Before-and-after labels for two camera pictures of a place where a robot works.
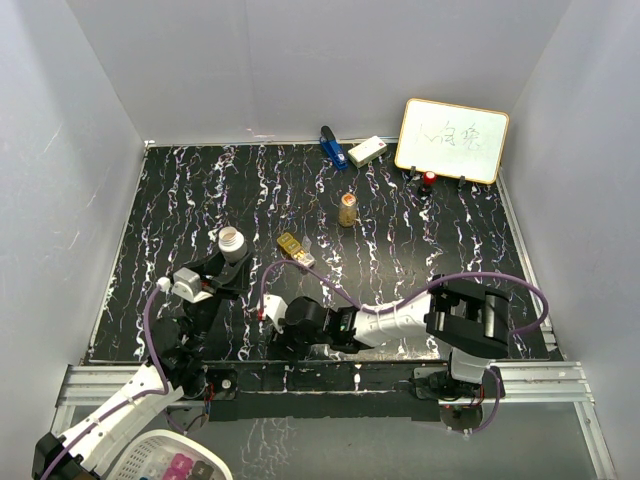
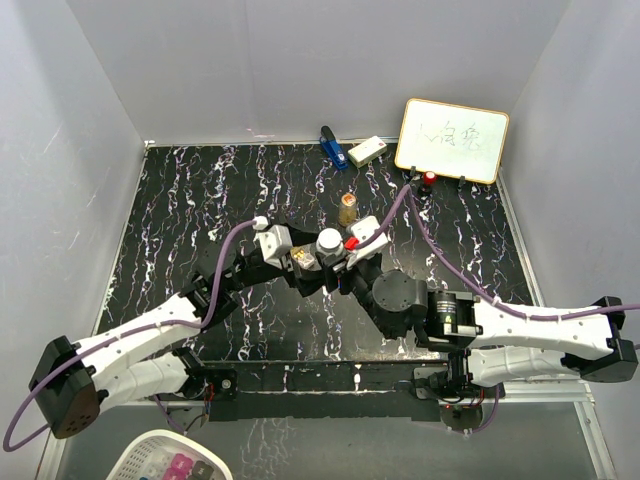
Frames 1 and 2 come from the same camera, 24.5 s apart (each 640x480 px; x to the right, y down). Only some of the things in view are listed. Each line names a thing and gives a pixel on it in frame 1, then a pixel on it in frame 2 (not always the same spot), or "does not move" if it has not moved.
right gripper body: x=294 y=343 -> x=358 y=280
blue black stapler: x=332 y=148 does not move
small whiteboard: x=451 y=140 does not move
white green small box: x=367 y=150 does not move
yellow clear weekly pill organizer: x=298 y=251 does not move
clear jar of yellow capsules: x=347 y=210 does not move
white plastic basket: x=168 y=454 does not move
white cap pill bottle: x=232 y=244 -> x=329 y=242
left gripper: x=230 y=285 -> x=304 y=280
